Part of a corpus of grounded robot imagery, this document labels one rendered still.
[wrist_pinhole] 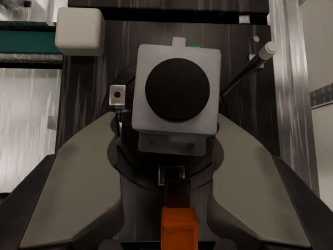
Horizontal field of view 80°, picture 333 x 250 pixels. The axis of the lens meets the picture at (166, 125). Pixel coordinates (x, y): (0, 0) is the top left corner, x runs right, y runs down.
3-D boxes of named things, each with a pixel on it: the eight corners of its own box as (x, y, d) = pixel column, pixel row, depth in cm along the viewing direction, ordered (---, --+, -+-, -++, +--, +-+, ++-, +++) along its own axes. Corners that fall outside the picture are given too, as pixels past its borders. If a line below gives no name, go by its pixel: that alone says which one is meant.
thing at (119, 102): (127, 109, 20) (125, 105, 18) (112, 109, 20) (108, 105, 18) (128, 89, 20) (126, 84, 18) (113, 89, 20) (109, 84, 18)
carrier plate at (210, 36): (276, 233, 22) (288, 242, 20) (56, 235, 21) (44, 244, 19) (262, 34, 26) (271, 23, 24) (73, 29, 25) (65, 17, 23)
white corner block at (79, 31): (108, 64, 24) (97, 46, 20) (70, 63, 24) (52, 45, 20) (109, 29, 25) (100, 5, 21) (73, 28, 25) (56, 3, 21)
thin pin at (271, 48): (229, 95, 20) (279, 53, 12) (221, 94, 20) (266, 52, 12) (229, 87, 20) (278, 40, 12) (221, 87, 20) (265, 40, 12)
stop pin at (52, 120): (73, 132, 25) (57, 128, 21) (63, 132, 25) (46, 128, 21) (74, 121, 26) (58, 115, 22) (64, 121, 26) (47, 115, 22)
